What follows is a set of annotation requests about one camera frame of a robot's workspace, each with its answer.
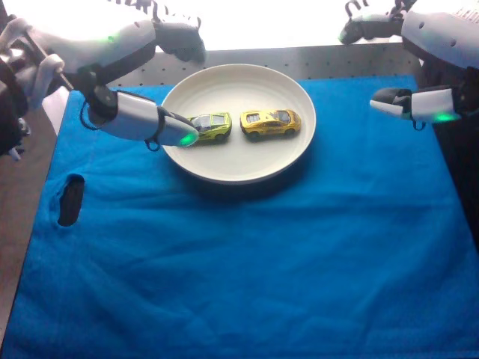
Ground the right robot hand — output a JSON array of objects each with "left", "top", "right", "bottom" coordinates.
[{"left": 338, "top": 0, "right": 479, "bottom": 131}]

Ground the yellow toy car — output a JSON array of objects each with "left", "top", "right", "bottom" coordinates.
[{"left": 239, "top": 108, "right": 302, "bottom": 143}]

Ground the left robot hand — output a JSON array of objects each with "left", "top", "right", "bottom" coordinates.
[{"left": 44, "top": 7, "right": 207, "bottom": 151}]

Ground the white round plate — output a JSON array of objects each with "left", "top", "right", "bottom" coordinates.
[{"left": 160, "top": 64, "right": 317, "bottom": 185}]

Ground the blue cloth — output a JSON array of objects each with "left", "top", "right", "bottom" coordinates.
[{"left": 0, "top": 74, "right": 479, "bottom": 359}]

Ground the green toy car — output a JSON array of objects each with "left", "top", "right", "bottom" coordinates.
[{"left": 188, "top": 111, "right": 233, "bottom": 145}]

